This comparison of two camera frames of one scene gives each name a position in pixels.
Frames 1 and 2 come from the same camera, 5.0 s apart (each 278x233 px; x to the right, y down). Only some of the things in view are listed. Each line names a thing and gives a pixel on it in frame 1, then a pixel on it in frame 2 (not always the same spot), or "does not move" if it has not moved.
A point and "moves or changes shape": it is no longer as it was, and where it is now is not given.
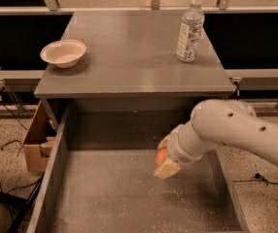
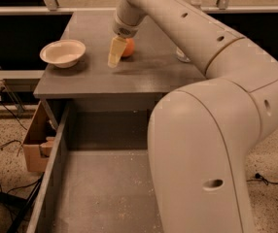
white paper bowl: (65, 53) does not move
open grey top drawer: (98, 176) does not move
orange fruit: (160, 155) moves or changes shape
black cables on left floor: (5, 144) does not move
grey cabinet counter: (133, 55) does not move
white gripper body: (178, 149) → (124, 28)
